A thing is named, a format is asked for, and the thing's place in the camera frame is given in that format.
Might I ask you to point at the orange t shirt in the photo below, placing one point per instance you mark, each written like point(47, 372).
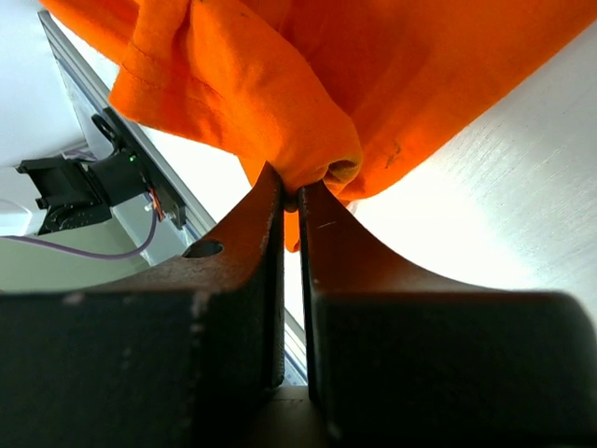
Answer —
point(353, 93)

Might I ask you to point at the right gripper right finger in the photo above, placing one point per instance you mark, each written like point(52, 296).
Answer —
point(399, 356)

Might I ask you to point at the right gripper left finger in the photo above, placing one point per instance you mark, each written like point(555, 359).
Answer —
point(179, 355)

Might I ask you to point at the aluminium mounting rail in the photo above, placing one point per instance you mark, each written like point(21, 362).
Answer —
point(199, 220)

